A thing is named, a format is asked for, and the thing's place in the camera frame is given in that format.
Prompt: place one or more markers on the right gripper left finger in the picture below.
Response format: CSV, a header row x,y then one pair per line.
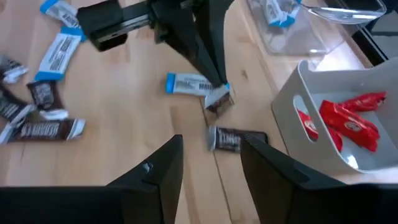
x,y
93,205

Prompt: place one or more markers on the red candy bar wrapper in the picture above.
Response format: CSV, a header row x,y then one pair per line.
x,y
308,124
348,124
363,101

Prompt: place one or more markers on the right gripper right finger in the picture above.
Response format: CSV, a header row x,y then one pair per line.
x,y
311,205

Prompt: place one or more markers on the brown silver chocolate bar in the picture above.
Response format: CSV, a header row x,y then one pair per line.
x,y
11,109
12,70
45,95
227,138
43,130
220,105

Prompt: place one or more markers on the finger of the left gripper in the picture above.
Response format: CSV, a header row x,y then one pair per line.
x,y
214,25
177,28

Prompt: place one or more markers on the clear plastic bin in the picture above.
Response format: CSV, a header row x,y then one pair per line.
x,y
311,34

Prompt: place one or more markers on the blue white candy bar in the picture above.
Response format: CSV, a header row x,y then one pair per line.
x,y
59,11
59,53
292,14
186,84
273,11

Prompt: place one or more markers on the grey plastic basket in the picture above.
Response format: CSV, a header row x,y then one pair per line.
x,y
289,140

